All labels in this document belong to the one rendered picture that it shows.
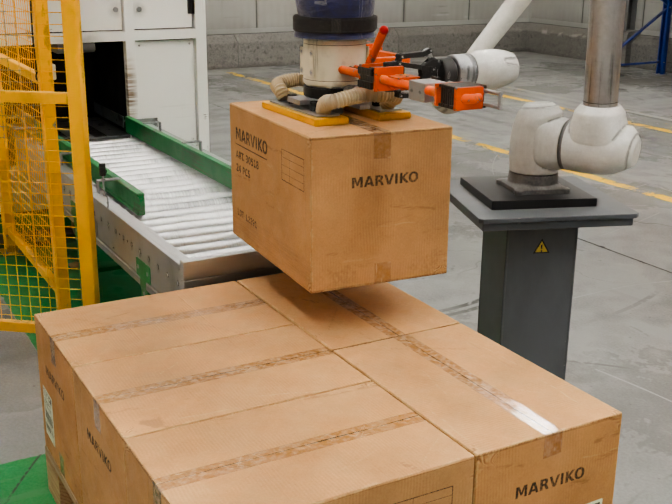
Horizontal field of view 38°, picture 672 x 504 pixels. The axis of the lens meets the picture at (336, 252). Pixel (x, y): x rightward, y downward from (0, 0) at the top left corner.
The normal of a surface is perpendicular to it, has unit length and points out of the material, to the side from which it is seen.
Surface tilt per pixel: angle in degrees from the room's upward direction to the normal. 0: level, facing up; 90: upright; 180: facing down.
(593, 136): 90
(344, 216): 90
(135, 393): 0
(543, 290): 90
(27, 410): 0
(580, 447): 90
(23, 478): 0
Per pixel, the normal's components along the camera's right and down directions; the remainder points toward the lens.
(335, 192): 0.42, 0.28
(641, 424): 0.01, -0.95
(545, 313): 0.17, 0.30
